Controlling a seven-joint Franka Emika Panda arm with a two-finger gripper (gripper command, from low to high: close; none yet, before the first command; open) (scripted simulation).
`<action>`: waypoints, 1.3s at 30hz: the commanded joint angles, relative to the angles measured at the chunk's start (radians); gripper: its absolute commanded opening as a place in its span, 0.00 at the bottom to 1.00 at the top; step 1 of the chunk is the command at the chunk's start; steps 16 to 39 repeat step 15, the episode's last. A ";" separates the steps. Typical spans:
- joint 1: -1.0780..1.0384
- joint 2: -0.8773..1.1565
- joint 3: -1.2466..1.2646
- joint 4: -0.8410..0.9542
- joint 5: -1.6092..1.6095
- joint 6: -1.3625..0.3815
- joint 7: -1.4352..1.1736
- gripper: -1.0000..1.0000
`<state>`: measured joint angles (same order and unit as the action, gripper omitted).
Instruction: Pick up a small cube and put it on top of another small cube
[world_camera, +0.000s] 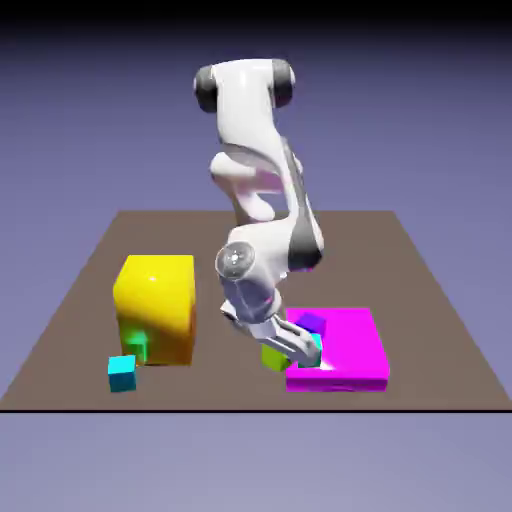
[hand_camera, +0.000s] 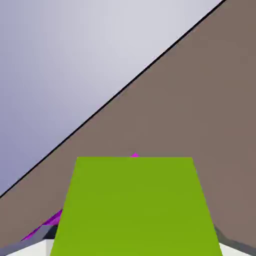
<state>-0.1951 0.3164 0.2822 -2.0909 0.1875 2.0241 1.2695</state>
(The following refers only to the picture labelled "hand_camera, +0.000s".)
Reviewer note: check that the small green cube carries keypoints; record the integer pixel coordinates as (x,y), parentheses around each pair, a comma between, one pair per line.
(136,208)

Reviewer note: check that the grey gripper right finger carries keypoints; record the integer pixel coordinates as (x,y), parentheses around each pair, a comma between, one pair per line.
(232,247)

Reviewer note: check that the small magenta cube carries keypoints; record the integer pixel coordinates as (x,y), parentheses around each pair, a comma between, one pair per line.
(52,219)

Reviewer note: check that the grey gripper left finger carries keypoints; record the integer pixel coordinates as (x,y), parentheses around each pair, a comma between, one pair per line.
(34,245)

